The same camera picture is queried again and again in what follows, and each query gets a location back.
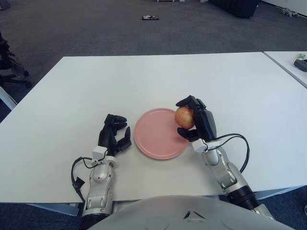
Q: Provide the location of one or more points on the green packet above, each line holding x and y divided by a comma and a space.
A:
301, 56

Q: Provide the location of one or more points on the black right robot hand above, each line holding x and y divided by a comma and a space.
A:
206, 124

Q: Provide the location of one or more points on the grey robot torso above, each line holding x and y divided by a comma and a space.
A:
168, 213

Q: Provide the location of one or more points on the small grey quadruped robot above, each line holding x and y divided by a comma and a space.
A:
287, 11

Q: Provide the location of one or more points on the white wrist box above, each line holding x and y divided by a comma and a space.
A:
197, 145
98, 152

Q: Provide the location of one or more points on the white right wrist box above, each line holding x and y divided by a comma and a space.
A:
197, 145

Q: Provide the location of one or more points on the red yellow apple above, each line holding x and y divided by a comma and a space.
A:
183, 117

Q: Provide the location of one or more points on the teal object on side table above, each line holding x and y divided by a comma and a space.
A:
301, 64

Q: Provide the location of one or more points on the black office chair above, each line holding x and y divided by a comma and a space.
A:
9, 62

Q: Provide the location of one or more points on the pink round plate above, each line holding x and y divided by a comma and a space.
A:
156, 136

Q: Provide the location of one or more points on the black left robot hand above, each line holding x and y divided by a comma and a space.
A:
106, 137

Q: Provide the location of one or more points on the black cabinet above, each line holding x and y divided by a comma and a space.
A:
239, 8

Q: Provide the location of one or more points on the white slanted panel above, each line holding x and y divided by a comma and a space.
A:
7, 97

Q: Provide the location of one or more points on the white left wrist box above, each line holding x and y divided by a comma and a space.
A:
98, 152

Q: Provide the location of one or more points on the dark flat floor object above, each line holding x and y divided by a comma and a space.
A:
150, 17

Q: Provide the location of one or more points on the white table support beam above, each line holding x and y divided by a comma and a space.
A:
271, 194
52, 208

